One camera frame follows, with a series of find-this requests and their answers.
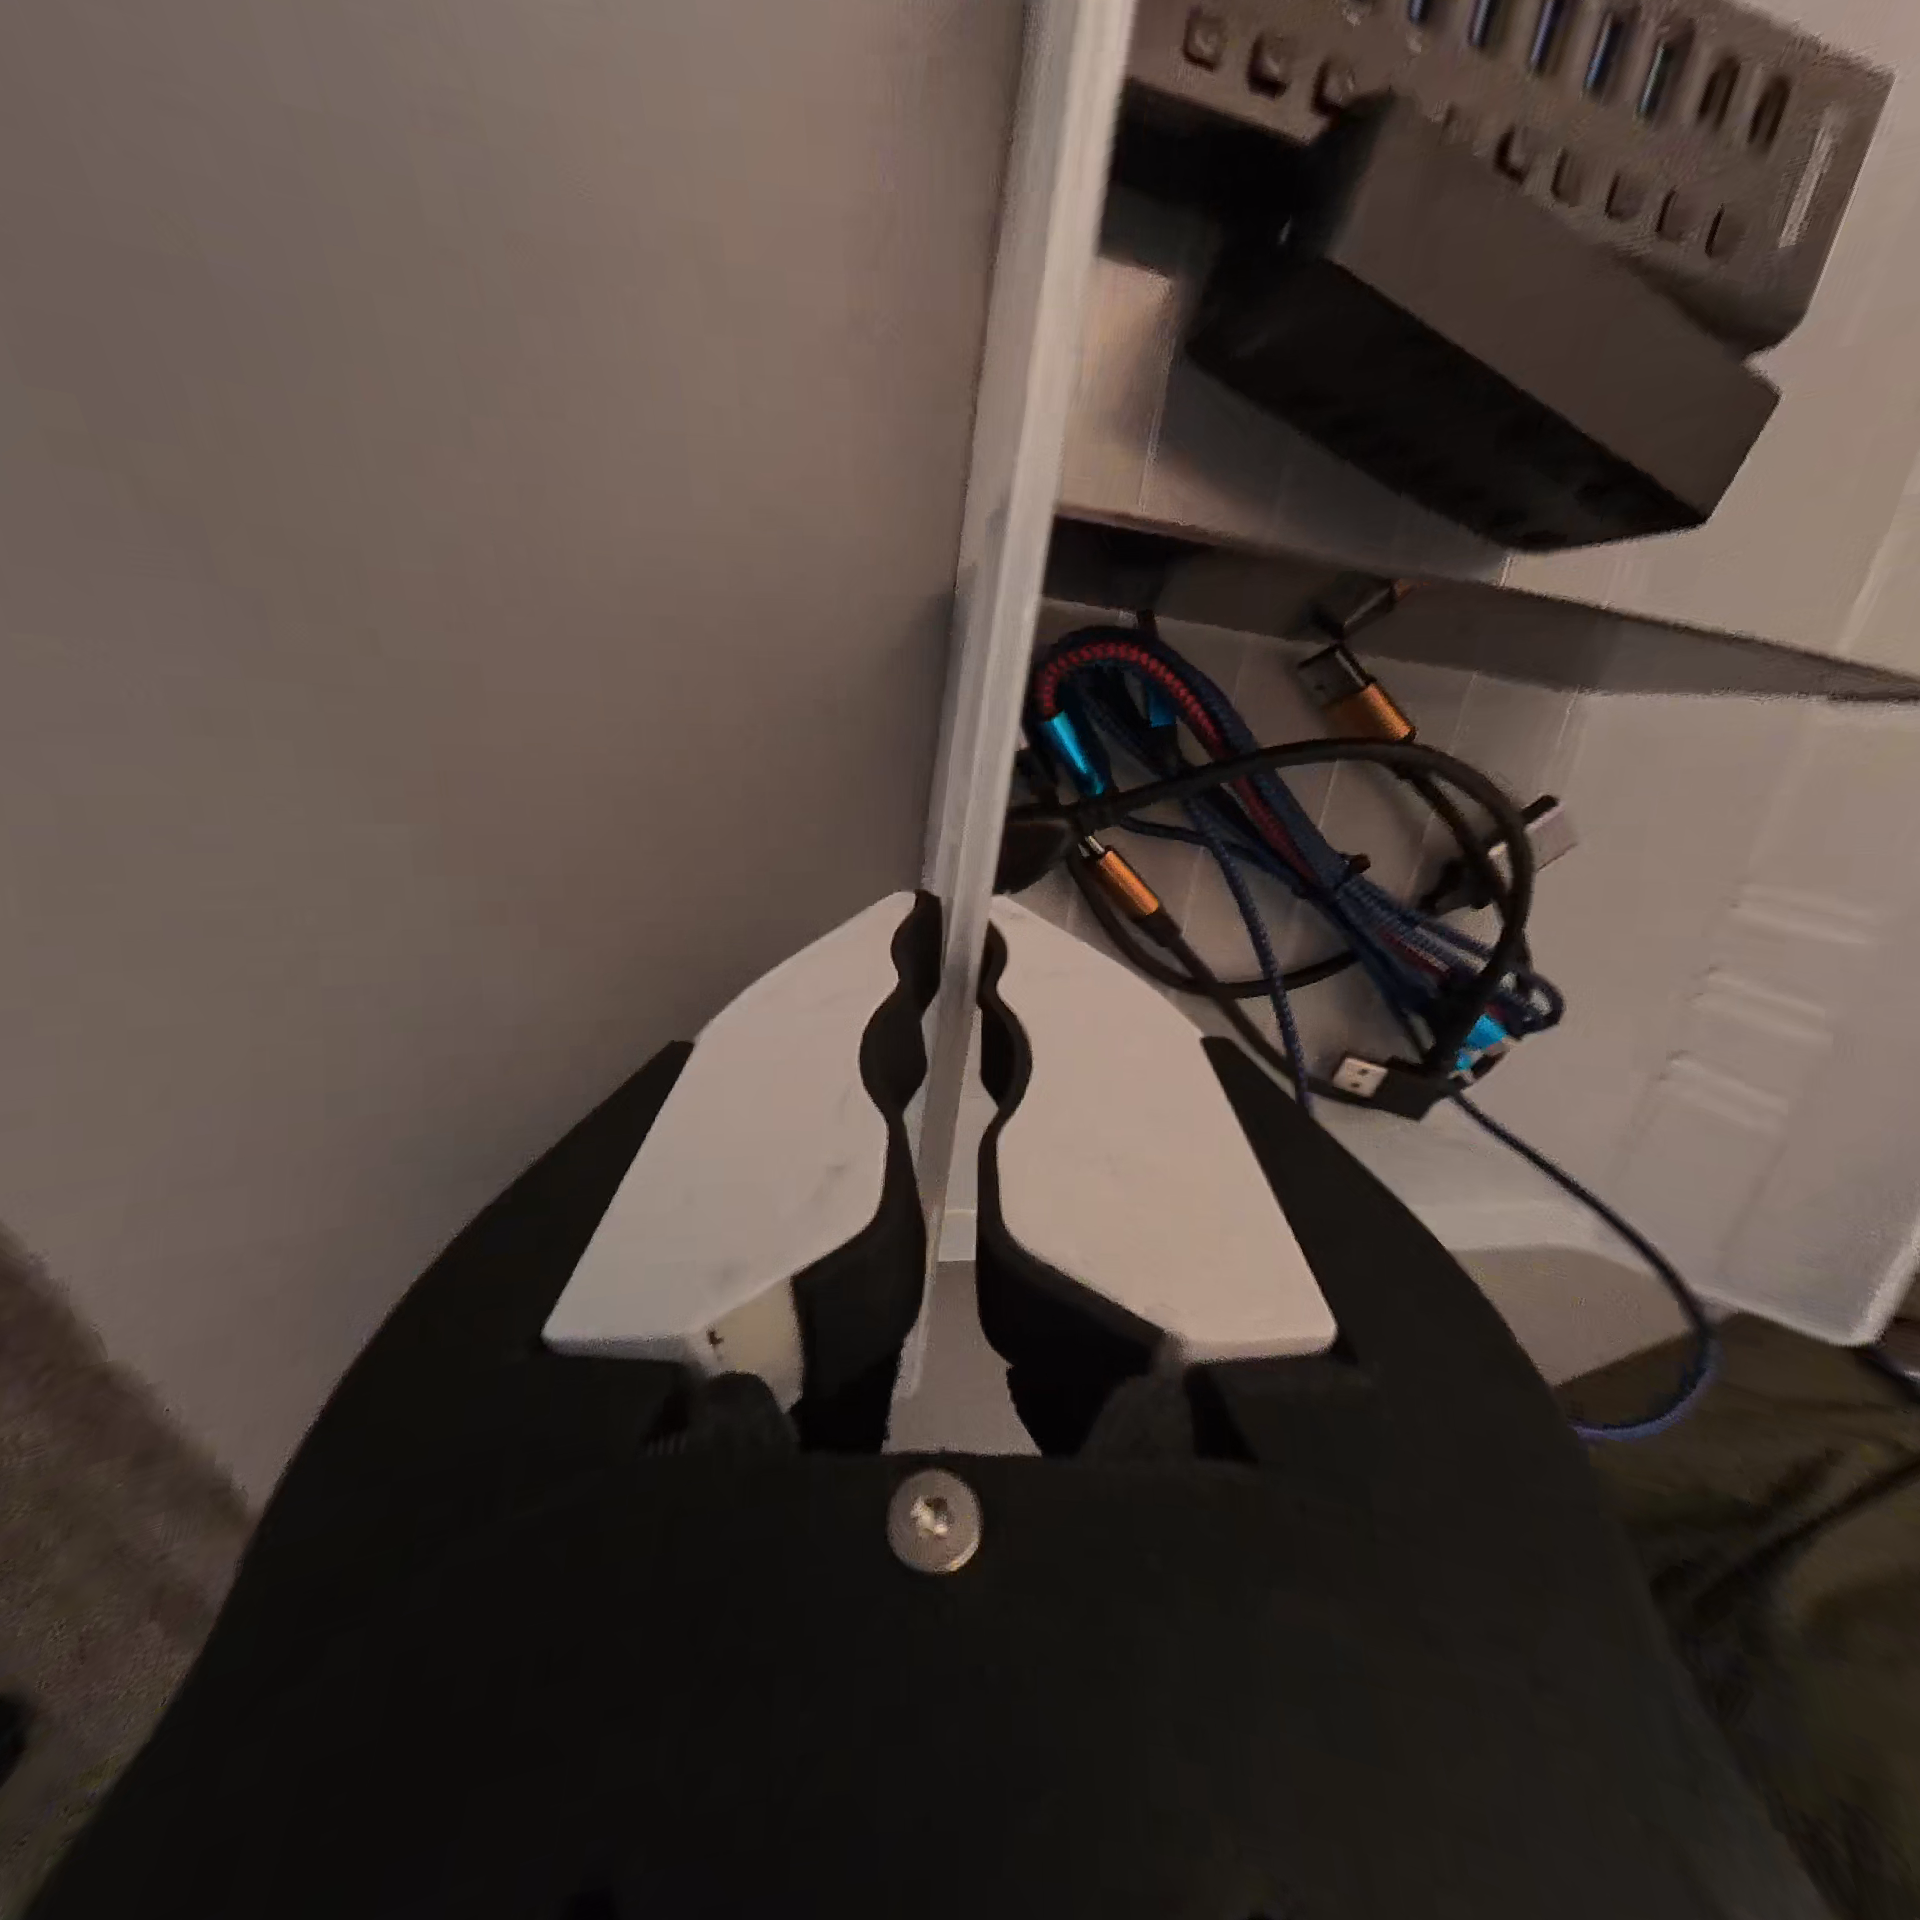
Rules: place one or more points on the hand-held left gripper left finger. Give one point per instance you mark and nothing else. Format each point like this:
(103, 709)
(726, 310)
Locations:
(721, 1171)

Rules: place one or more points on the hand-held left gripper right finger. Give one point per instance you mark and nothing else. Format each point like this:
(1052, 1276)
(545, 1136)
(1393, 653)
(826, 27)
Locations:
(1154, 1184)

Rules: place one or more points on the black USB hub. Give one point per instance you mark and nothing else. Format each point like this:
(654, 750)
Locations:
(1769, 166)
(1500, 346)

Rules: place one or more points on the clear plastic bin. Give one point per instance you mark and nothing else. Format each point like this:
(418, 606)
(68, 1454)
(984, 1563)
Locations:
(1014, 452)

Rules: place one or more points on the person's olive shirt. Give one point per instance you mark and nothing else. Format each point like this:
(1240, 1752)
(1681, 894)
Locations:
(1769, 1621)

